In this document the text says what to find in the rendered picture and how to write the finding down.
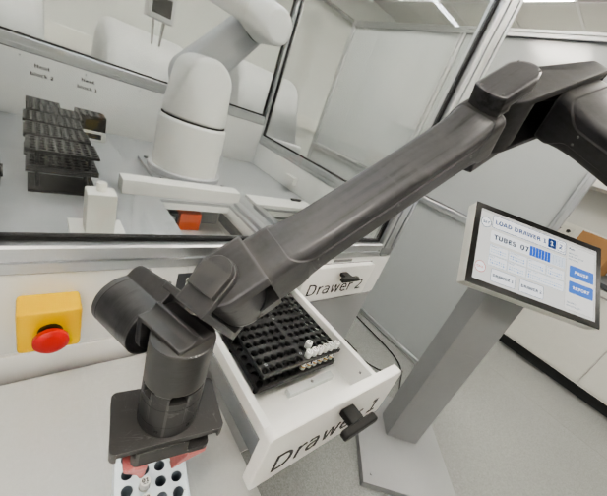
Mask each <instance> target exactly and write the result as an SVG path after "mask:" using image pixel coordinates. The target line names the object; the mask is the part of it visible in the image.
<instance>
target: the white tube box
mask: <svg viewBox="0 0 607 496"><path fill-rule="evenodd" d="M144 476H149V477H150V478H151V484H150V487H149V489H148V490H147V491H146V492H141V491H139V484H140V480H141V479H142V478H143V477H144ZM144 476H143V477H142V478H138V477H137V476H136V475H130V474H124V473H123V469H122V458H120V459H116V463H115V464H114V465H112V486H111V496H142V495H144V494H145V493H150V494H151V496H190V489H189V482H188V475H187V468H186V462H183V463H181V464H180V465H177V466H176V467H174V468H171V465H170V458H168V459H165V460H161V461H158V462H154V463H151V464H148V467H147V469H146V472H145V474H144Z"/></svg>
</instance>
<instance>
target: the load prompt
mask: <svg viewBox="0 0 607 496"><path fill-rule="evenodd" d="M492 227H493V228H496V229H498V230H501V231H504V232H505V233H508V234H511V235H513V236H516V237H518V238H521V239H524V240H526V241H529V242H532V243H534V244H537V245H539V246H542V247H545V248H547V249H550V250H553V251H555V252H558V253H560V254H563V255H566V246H567V242H564V241H561V240H559V239H556V238H554V237H551V236H548V235H546V234H543V233H541V232H538V231H535V230H533V229H530V228H528V227H525V226H522V225H520V224H517V223H515V222H512V221H509V220H507V219H504V218H502V217H497V216H495V215H494V217H493V225H492Z"/></svg>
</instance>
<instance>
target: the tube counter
mask: <svg viewBox="0 0 607 496"><path fill-rule="evenodd" d="M519 252H520V253H523V254H525V255H528V256H530V257H533V258H536V259H538V260H541V261H544V262H546V263H549V264H552V265H554V266H557V267H560V268H562V269H564V268H565V264H566V258H564V257H561V256H559V255H556V254H554V253H551V252H548V251H546V250H543V249H540V248H538V247H535V246H532V245H530V244H527V243H525V242H522V241H520V245H519Z"/></svg>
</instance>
